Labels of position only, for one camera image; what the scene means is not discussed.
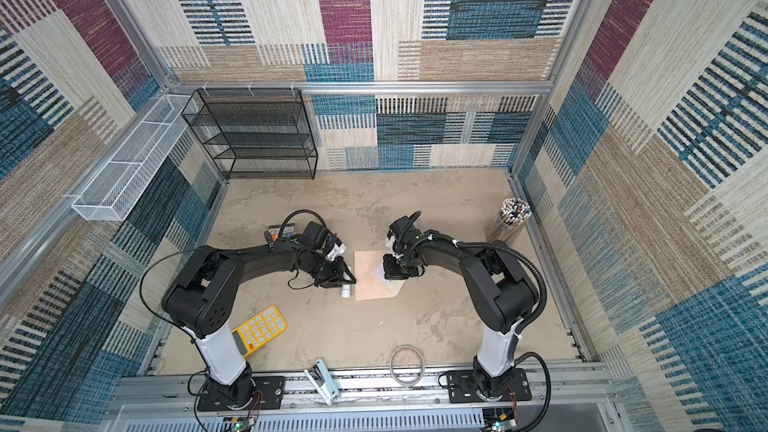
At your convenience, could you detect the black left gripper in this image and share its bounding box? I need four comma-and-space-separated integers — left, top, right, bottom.
305, 254, 357, 288

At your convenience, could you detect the white letter with green border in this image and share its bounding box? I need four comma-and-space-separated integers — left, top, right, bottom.
375, 263, 389, 286

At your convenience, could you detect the pink envelope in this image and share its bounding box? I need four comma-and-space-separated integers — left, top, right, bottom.
353, 250, 405, 301

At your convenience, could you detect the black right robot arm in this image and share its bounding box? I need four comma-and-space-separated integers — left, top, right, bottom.
383, 211, 548, 401

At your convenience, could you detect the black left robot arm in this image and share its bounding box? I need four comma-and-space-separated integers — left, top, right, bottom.
156, 209, 357, 410

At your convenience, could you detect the pack of coloured markers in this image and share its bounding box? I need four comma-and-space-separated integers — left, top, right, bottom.
268, 222, 295, 241

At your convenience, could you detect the yellow calculator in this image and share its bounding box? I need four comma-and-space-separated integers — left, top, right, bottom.
232, 305, 287, 358

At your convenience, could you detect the light blue stapler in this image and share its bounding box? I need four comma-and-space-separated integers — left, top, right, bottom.
303, 358, 340, 406

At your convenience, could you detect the cup of pencils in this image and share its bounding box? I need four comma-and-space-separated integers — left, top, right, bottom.
486, 197, 532, 242

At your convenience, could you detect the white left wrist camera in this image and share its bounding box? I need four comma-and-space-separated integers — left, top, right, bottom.
325, 238, 346, 262

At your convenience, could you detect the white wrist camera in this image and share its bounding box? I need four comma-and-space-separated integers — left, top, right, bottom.
325, 238, 346, 262
385, 233, 397, 255

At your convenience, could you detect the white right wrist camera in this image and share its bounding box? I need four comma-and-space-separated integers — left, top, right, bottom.
385, 233, 397, 255

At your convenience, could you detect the coiled white cable ring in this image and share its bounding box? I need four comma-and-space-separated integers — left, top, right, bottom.
388, 344, 427, 388

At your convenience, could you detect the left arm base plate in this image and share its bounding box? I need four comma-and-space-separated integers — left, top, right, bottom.
195, 376, 286, 412

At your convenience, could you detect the black wire shelf rack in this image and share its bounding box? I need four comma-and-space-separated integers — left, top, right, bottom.
181, 88, 319, 180

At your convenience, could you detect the white wire mesh basket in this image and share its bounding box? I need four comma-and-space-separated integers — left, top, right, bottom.
71, 94, 189, 222

